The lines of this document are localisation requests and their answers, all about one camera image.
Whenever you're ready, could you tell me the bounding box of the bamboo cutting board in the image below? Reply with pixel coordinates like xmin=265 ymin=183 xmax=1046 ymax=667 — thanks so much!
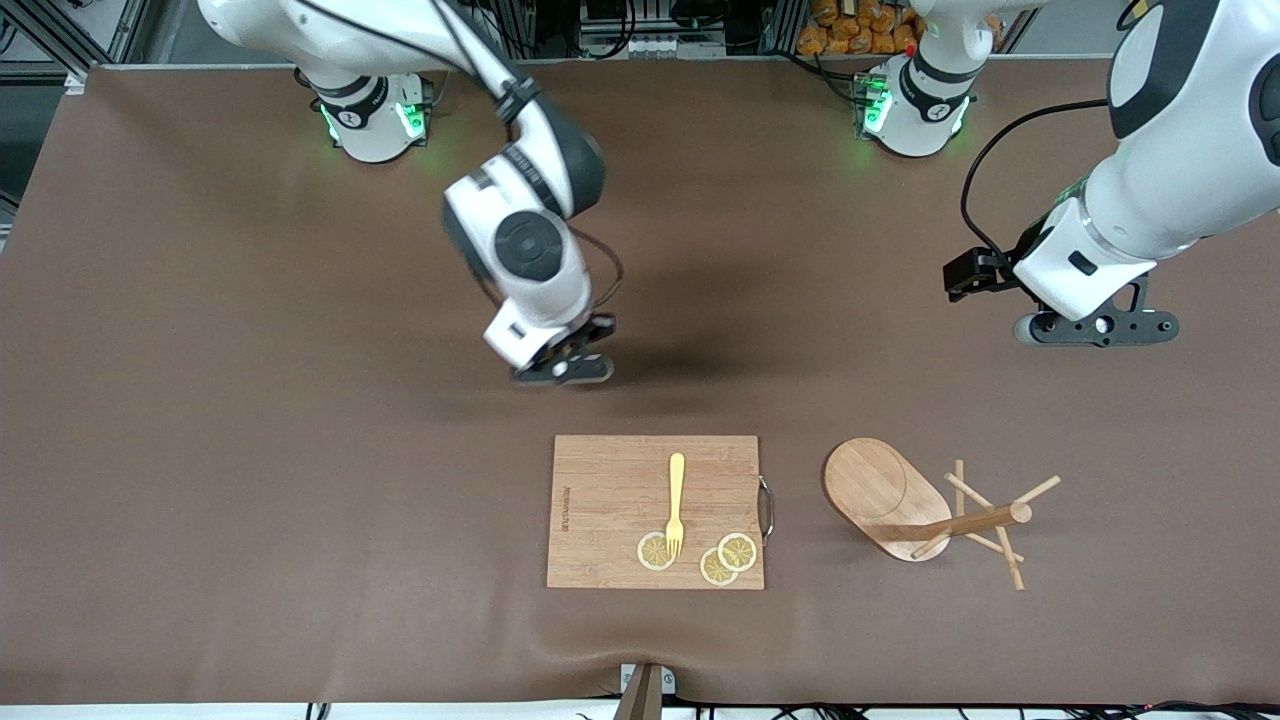
xmin=546 ymin=434 xmax=777 ymax=591

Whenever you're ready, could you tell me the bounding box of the wooden mug tree rack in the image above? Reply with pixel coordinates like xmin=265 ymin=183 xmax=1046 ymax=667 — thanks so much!
xmin=822 ymin=437 xmax=1062 ymax=592

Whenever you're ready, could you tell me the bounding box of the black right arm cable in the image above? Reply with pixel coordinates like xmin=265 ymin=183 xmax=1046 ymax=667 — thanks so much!
xmin=430 ymin=0 xmax=625 ymax=313

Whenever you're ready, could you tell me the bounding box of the table cover mat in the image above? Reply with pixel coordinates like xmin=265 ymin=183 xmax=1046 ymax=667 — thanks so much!
xmin=0 ymin=55 xmax=1280 ymax=706

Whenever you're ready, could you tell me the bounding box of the yellow plastic fork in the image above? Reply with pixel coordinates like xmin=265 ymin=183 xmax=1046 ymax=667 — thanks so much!
xmin=665 ymin=452 xmax=687 ymax=559

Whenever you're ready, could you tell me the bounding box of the front camera support post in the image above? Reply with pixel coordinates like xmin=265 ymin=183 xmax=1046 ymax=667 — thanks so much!
xmin=612 ymin=662 xmax=677 ymax=720

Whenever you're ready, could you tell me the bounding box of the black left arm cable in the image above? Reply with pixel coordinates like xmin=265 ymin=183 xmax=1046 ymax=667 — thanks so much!
xmin=960 ymin=97 xmax=1111 ymax=263

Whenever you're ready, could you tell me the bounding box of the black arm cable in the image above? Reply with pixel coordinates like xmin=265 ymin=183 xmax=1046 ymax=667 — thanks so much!
xmin=430 ymin=0 xmax=625 ymax=313
xmin=960 ymin=97 xmax=1111 ymax=263

